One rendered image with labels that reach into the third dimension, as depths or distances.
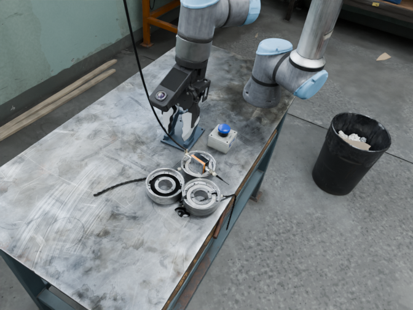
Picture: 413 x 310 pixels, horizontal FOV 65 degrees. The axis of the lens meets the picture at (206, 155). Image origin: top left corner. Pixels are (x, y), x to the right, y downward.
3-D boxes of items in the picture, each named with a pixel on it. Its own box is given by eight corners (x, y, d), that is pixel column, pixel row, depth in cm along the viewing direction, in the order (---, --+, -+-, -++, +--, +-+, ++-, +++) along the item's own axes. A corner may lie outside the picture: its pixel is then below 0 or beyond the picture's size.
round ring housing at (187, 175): (211, 158, 102) (213, 149, 99) (217, 184, 95) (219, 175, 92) (178, 160, 100) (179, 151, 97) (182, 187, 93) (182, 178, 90)
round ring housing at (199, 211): (184, 220, 85) (185, 211, 82) (179, 189, 92) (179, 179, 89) (222, 216, 87) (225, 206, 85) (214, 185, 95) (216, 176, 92)
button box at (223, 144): (226, 154, 104) (228, 143, 101) (206, 145, 106) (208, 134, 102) (236, 140, 109) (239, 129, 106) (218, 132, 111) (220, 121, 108)
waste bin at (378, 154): (353, 209, 197) (388, 160, 166) (300, 185, 206) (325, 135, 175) (362, 173, 219) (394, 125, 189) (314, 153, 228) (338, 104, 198)
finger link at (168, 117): (179, 125, 87) (188, 98, 81) (166, 135, 83) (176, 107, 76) (169, 119, 87) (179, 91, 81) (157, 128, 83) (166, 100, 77)
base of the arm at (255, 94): (251, 81, 136) (256, 59, 129) (284, 94, 132) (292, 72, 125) (236, 98, 126) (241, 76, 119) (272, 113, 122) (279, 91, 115)
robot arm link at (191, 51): (201, 47, 64) (167, 33, 66) (198, 68, 67) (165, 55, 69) (218, 38, 70) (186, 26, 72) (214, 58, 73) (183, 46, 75)
